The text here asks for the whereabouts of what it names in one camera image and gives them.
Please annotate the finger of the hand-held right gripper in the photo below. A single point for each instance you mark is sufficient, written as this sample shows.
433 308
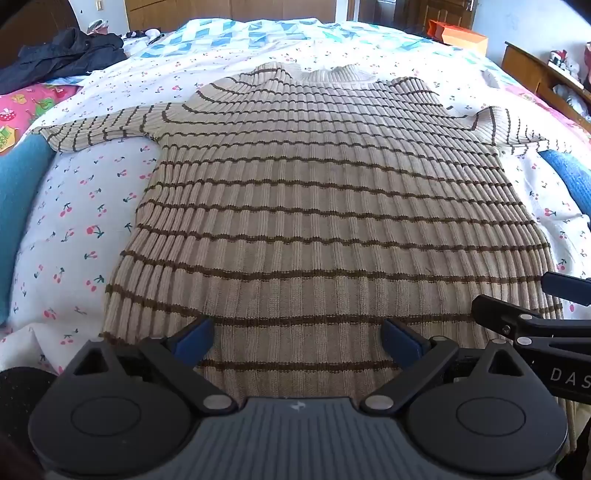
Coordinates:
565 281
501 316

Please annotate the wooden wardrobe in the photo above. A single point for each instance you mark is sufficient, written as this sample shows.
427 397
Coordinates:
231 9

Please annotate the dark cloth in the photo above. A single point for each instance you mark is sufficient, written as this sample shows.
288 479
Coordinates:
21 385

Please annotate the blue white checkered blanket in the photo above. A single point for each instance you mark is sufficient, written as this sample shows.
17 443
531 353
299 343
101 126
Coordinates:
258 34

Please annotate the white cherry-print bed sheet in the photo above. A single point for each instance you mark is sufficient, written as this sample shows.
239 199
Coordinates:
83 230

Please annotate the dark navy jacket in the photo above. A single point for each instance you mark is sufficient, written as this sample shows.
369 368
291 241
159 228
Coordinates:
64 55

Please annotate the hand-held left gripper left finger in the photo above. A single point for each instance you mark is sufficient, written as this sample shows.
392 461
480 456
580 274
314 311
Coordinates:
196 344

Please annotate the teal fleece cloth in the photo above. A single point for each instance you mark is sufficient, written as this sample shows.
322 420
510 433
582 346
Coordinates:
570 177
18 207

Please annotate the plush toy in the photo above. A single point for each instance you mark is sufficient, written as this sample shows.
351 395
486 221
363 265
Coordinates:
563 62

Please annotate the wooden bedside shelf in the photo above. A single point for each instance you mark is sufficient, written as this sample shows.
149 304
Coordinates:
545 81

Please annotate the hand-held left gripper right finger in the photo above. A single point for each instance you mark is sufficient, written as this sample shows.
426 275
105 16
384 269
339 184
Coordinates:
400 340

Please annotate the pink cartoon-print cloth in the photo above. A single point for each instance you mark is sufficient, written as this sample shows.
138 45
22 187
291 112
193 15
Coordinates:
27 110

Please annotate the orange box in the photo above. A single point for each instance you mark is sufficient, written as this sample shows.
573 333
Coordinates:
457 34

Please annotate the dark wooden headboard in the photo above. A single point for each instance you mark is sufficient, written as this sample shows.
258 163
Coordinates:
34 21

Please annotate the wooden door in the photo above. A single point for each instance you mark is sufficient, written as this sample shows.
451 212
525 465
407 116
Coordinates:
445 13

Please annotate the beige brown-striped knit sweater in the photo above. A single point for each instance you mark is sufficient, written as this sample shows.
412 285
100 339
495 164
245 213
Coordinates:
323 207

